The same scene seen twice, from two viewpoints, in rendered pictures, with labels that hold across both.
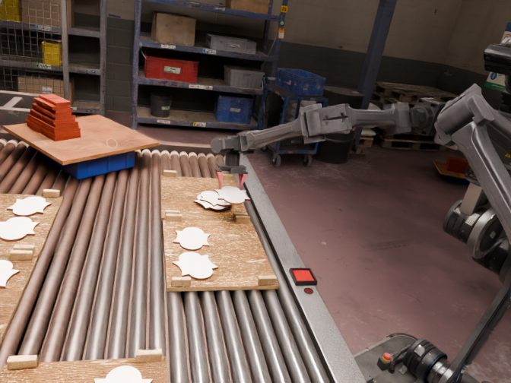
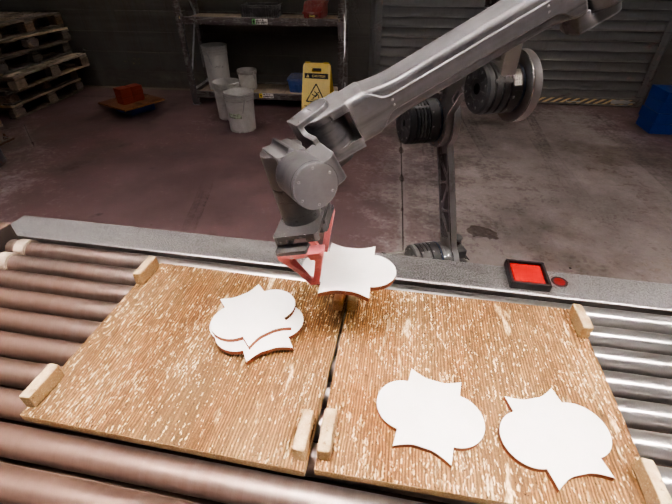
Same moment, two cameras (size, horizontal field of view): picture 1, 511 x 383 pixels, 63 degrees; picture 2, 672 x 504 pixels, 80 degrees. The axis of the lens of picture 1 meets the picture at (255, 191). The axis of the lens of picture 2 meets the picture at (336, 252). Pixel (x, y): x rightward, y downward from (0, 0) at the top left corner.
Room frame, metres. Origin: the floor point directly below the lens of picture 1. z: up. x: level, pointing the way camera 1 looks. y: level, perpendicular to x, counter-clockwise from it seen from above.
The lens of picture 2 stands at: (1.26, 0.53, 1.45)
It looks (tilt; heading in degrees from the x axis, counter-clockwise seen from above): 37 degrees down; 296
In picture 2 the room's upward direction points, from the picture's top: straight up
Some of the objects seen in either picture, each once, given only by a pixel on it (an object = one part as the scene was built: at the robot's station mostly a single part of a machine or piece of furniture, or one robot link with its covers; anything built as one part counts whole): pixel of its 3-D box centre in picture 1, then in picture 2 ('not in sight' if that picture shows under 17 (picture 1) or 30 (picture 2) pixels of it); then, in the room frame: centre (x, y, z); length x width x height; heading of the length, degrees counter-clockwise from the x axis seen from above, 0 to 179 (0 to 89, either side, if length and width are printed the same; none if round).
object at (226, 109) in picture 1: (233, 106); not in sight; (5.94, 0.52, 0.32); 0.50 x 0.41 x 0.37; 106
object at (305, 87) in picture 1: (299, 82); not in sight; (5.00, -0.29, 0.96); 0.50 x 0.38 x 0.21; 34
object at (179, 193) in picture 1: (201, 197); (211, 343); (1.65, 0.23, 0.93); 0.41 x 0.35 x 0.02; 16
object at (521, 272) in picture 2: (303, 276); (526, 275); (1.19, -0.21, 0.92); 0.06 x 0.06 x 0.01; 16
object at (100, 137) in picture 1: (84, 135); not in sight; (1.88, 0.85, 1.03); 0.50 x 0.50 x 0.02; 56
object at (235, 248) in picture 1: (215, 251); (467, 378); (1.25, 0.10, 0.93); 0.41 x 0.35 x 0.02; 17
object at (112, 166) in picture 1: (89, 152); not in sight; (1.83, 0.81, 0.97); 0.31 x 0.31 x 0.10; 56
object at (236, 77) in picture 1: (242, 77); not in sight; (5.91, 0.44, 0.76); 0.50 x 0.36 x 0.24; 115
